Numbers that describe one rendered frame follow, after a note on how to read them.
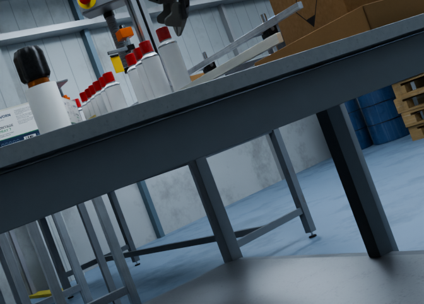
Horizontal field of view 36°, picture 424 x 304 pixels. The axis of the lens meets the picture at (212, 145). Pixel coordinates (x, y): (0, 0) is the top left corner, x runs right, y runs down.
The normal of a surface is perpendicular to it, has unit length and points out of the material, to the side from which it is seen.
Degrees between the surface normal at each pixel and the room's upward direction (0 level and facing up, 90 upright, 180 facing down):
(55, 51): 90
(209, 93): 90
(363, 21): 90
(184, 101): 90
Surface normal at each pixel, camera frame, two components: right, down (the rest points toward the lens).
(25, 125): 0.52, -0.19
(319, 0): -0.88, 0.33
